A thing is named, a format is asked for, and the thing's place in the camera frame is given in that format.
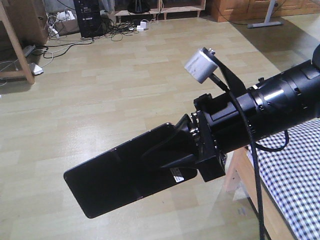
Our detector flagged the wooden bed frame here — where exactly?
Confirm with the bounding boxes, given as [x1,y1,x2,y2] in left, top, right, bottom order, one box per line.
[223,147,295,240]

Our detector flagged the grey desk leg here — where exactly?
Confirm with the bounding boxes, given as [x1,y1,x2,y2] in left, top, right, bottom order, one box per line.
[247,0,283,29]

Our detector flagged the black computer tower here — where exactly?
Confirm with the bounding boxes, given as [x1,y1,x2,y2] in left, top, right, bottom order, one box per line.
[73,0,104,38]

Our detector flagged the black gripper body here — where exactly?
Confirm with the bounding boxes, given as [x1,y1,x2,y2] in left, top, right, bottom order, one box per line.
[193,92,255,182]

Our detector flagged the black white gingham bed sheet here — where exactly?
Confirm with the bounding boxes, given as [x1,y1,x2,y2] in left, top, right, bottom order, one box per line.
[257,118,320,240]

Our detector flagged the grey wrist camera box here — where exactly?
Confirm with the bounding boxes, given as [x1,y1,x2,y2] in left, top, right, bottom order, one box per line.
[184,48,218,84]

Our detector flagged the black braided camera cable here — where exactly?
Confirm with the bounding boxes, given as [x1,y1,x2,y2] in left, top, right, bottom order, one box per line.
[208,48,291,240]

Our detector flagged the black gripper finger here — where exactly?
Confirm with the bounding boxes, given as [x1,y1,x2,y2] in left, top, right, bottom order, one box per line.
[141,114,198,170]

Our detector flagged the white power strip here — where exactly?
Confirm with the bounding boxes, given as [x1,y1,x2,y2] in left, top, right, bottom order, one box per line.
[22,45,36,57]

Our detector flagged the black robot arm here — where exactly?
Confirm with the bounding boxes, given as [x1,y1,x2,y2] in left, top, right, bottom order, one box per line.
[141,48,320,182]

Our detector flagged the wooden table leg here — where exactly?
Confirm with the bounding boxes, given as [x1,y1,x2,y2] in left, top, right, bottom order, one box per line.
[0,0,35,85]

